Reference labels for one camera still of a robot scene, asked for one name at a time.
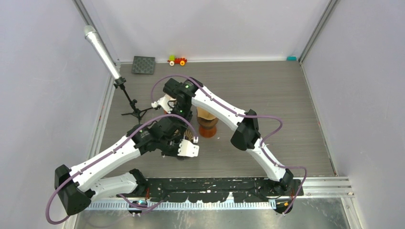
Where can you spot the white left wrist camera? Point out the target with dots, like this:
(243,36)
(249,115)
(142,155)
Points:
(189,148)

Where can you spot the dark grey studded plate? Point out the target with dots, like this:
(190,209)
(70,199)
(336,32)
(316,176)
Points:
(143,65)

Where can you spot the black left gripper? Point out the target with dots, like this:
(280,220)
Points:
(178,139)

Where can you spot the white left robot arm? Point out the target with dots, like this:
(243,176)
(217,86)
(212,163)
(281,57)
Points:
(78,186)

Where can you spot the red toy brick car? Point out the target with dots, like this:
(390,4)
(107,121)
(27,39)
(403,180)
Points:
(173,60)

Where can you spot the teal block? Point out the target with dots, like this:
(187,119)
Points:
(291,58)

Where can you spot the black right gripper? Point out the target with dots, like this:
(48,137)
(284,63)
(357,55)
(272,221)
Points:
(189,112)

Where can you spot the amber glass carafe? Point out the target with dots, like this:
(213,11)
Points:
(207,132)

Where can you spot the silver microphone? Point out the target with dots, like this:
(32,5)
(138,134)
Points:
(92,36)

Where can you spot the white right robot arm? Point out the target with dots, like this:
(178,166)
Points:
(246,136)

